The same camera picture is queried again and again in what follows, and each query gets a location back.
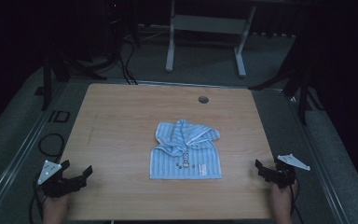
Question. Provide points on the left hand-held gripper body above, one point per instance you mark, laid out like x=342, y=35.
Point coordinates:
x=57, y=186

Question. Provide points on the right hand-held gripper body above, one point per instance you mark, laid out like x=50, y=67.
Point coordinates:
x=284, y=177

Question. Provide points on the blue striped towel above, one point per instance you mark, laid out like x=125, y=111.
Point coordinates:
x=183, y=165

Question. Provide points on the person's left hand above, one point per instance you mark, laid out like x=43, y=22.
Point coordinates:
x=55, y=207

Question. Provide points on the person's right hand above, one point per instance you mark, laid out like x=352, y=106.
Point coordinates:
x=281, y=197

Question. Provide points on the black metal stand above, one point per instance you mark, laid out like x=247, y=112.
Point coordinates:
x=303, y=93
x=47, y=81

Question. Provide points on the dark equipment rack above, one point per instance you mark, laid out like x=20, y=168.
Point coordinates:
x=114, y=28

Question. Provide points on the black rectangular floor bracket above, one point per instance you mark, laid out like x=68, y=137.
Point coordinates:
x=59, y=116

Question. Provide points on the white desk frame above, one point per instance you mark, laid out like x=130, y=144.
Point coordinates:
x=209, y=24

